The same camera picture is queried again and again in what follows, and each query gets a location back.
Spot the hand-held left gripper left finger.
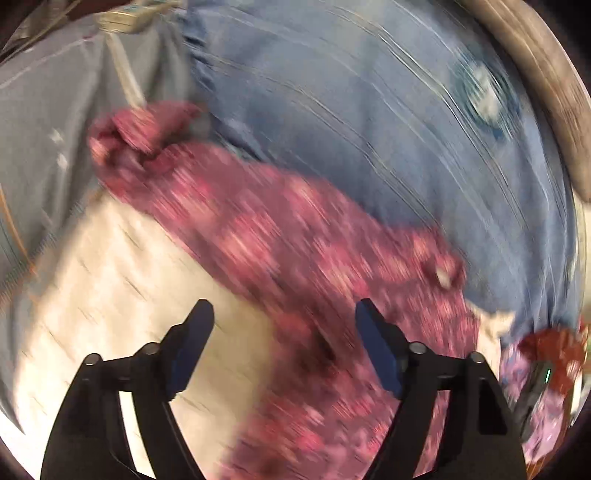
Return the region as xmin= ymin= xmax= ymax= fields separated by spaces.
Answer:
xmin=41 ymin=299 xmax=215 ymax=480

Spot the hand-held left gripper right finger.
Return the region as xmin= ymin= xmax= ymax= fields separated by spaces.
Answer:
xmin=355 ymin=298 xmax=528 ymax=480

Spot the pink floral purple garment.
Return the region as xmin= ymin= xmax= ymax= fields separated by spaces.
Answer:
xmin=88 ymin=102 xmax=505 ymax=480

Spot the lilac blue-flower garment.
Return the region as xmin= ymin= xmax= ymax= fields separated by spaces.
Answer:
xmin=500 ymin=340 xmax=579 ymax=463

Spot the dark red garment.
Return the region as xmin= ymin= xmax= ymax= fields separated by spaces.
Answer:
xmin=517 ymin=322 xmax=590 ymax=400

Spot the cream leaf-print pillow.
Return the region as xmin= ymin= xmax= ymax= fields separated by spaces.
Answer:
xmin=9 ymin=198 xmax=298 ymax=480

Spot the blue plaid blanket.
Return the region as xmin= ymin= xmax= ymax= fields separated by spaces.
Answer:
xmin=0 ymin=0 xmax=583 ymax=435

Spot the grey-brown bed edge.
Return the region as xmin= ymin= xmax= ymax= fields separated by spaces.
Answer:
xmin=462 ymin=0 xmax=591 ymax=205

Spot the beige cloth strap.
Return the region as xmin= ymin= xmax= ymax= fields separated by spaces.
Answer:
xmin=98 ymin=0 xmax=186 ymax=112

